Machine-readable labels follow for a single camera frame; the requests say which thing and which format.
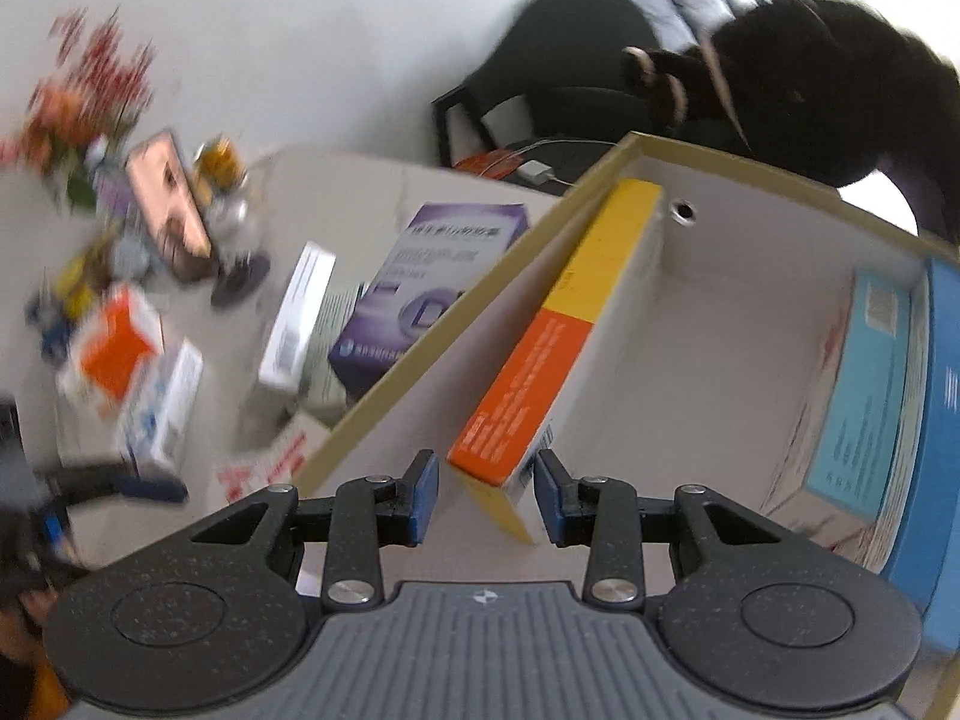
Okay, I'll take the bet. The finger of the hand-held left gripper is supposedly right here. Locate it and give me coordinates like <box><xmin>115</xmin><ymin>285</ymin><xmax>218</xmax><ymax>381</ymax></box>
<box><xmin>45</xmin><ymin>460</ymin><xmax>190</xmax><ymax>505</ymax></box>

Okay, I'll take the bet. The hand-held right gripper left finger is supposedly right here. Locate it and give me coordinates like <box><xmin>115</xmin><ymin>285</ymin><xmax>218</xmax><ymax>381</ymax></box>
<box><xmin>191</xmin><ymin>448</ymin><xmax>441</xmax><ymax>611</ymax></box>

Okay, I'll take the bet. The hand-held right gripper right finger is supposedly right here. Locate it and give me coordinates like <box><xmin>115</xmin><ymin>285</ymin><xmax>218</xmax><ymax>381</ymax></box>
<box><xmin>532</xmin><ymin>448</ymin><xmax>786</xmax><ymax>611</ymax></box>

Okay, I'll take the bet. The white and blue medicine box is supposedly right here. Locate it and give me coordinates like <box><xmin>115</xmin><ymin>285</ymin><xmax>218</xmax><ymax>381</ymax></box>
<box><xmin>112</xmin><ymin>337</ymin><xmax>205</xmax><ymax>477</ymax></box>

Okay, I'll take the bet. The white strawberry print medicine box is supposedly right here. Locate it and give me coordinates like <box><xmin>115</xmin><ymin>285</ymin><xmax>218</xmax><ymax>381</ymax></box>
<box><xmin>214</xmin><ymin>409</ymin><xmax>335</xmax><ymax>511</ymax></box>

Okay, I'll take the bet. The orange and yellow medicine box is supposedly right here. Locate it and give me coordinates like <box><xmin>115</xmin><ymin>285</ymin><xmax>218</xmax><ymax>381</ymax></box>
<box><xmin>446</xmin><ymin>178</ymin><xmax>665</xmax><ymax>547</ymax></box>

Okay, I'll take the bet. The purple medicine box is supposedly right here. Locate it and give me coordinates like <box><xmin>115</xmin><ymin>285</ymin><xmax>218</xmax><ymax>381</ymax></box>
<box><xmin>328</xmin><ymin>202</ymin><xmax>530</xmax><ymax>402</ymax></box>

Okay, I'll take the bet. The tan cardboard box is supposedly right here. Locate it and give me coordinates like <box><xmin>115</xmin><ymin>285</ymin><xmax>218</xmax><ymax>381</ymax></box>
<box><xmin>289</xmin><ymin>131</ymin><xmax>960</xmax><ymax>720</ymax></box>

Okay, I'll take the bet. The light blue medicine box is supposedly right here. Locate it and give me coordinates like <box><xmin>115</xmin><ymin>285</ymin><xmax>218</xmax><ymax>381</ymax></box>
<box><xmin>761</xmin><ymin>270</ymin><xmax>931</xmax><ymax>548</ymax></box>

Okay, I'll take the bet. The narrow blue box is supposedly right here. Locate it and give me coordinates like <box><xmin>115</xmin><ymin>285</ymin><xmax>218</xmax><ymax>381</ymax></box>
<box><xmin>874</xmin><ymin>270</ymin><xmax>960</xmax><ymax>653</ymax></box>

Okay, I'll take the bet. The wide blue box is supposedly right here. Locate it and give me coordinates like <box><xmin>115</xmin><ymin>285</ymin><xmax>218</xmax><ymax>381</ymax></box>
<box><xmin>926</xmin><ymin>256</ymin><xmax>960</xmax><ymax>428</ymax></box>

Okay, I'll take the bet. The white marble desktop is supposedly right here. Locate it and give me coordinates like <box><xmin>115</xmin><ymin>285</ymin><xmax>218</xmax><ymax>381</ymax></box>
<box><xmin>0</xmin><ymin>146</ymin><xmax>571</xmax><ymax>593</ymax></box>

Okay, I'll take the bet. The person's left hand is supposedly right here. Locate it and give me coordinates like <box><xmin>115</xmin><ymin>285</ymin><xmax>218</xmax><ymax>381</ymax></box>
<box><xmin>0</xmin><ymin>587</ymin><xmax>62</xmax><ymax>662</ymax></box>

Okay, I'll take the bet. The round black phone stand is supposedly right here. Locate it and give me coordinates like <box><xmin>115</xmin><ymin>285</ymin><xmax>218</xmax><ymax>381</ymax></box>
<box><xmin>210</xmin><ymin>255</ymin><xmax>272</xmax><ymax>310</ymax></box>

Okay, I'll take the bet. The smartphone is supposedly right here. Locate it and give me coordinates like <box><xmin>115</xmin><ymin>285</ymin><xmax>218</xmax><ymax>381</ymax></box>
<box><xmin>124</xmin><ymin>131</ymin><xmax>215</xmax><ymax>282</ymax></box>

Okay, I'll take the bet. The yellow drink can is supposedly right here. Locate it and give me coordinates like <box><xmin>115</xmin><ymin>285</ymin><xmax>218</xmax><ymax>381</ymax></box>
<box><xmin>193</xmin><ymin>136</ymin><xmax>248</xmax><ymax>192</ymax></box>

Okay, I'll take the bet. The red packet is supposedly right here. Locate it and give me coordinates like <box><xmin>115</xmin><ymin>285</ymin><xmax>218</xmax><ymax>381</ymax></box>
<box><xmin>457</xmin><ymin>151</ymin><xmax>526</xmax><ymax>179</ymax></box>

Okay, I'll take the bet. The red berry flower arrangement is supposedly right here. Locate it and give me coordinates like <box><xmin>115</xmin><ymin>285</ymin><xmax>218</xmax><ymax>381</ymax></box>
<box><xmin>0</xmin><ymin>7</ymin><xmax>158</xmax><ymax>211</ymax></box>

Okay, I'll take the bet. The black chair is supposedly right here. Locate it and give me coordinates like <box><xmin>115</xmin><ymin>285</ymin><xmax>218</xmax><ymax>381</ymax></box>
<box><xmin>431</xmin><ymin>0</ymin><xmax>676</xmax><ymax>166</ymax></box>

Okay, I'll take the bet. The black fleece coat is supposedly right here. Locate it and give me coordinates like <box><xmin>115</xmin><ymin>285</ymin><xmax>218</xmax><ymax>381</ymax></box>
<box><xmin>621</xmin><ymin>0</ymin><xmax>960</xmax><ymax>188</ymax></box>

